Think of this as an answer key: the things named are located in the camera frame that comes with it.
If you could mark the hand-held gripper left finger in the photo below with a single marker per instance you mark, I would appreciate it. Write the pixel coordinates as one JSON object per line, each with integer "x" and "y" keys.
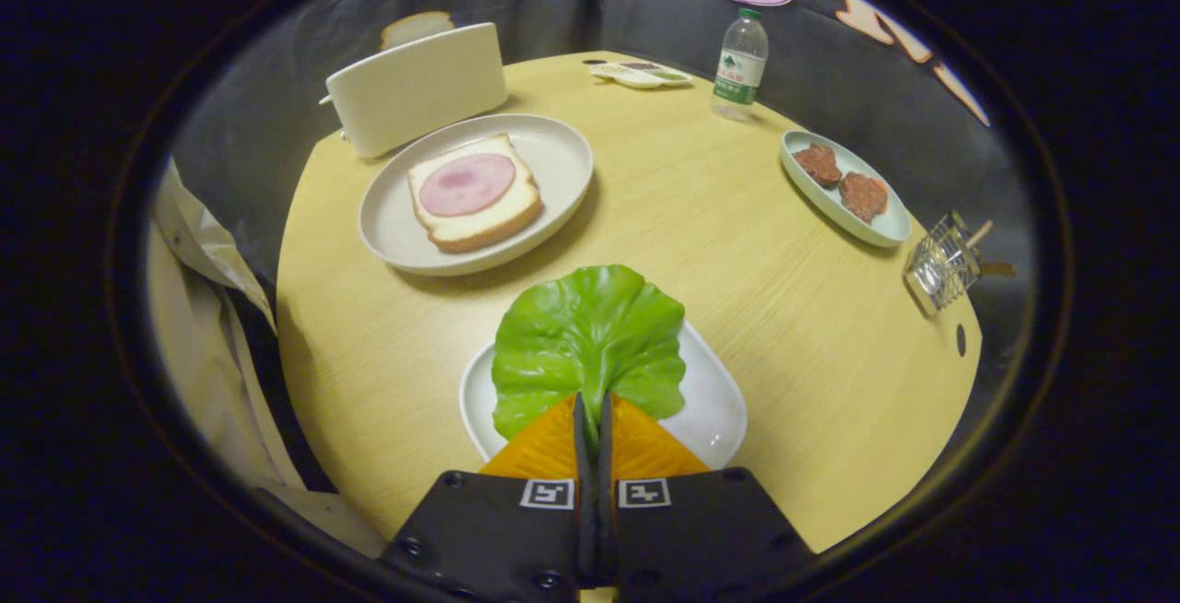
{"x": 581, "y": 529}

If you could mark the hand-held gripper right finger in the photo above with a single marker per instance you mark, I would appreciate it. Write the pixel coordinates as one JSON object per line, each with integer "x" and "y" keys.
{"x": 606, "y": 529}

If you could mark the green lettuce leaf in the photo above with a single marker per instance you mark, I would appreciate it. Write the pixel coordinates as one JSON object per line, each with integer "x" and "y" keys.
{"x": 590, "y": 336}

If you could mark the white bread slice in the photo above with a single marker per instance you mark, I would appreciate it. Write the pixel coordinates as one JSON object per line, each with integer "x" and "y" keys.
{"x": 479, "y": 227}
{"x": 415, "y": 29}

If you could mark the white square plate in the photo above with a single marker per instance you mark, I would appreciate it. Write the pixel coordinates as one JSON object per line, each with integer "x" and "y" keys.
{"x": 710, "y": 400}

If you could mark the pink ham slice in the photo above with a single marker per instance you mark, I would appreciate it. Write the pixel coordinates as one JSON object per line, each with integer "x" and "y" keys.
{"x": 466, "y": 185}

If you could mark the beige round plate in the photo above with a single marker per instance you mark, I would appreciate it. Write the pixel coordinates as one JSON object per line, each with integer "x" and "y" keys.
{"x": 553, "y": 160}

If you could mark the pale green oval plate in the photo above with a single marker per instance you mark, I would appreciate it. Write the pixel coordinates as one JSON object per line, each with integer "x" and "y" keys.
{"x": 887, "y": 227}

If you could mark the brown meat piece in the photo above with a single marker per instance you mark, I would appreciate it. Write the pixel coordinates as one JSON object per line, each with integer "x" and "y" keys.
{"x": 864, "y": 197}
{"x": 818, "y": 165}

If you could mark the white divided bean tray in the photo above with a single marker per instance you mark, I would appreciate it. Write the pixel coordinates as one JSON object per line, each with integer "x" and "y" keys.
{"x": 636, "y": 77}

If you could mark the white toaster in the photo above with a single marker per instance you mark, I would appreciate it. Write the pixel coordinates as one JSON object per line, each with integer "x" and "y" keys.
{"x": 415, "y": 87}

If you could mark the clear plastic water bottle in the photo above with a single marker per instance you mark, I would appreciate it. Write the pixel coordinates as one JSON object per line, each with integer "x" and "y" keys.
{"x": 740, "y": 68}

